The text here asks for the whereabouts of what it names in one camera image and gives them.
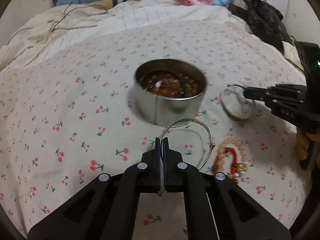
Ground thin silver bangle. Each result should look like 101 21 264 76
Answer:
220 84 256 121

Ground engraved silver bangle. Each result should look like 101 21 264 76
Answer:
160 118 216 171

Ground jewelry pile in tin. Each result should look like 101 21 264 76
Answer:
140 70 201 98

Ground right hand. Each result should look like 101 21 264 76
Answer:
296 128 320 160

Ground black jacket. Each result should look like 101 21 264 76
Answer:
228 0 292 54

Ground round silver metal tin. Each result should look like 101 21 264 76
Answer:
133 59 207 127

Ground cherry print bed sheet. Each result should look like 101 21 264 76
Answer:
1 21 311 236

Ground striped tan pillow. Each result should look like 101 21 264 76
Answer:
87 0 142 10

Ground white striped duvet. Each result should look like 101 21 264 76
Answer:
1 0 249 70

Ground red cord bracelet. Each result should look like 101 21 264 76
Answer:
212 146 242 184

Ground black cable on duvet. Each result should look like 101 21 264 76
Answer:
7 3 108 46

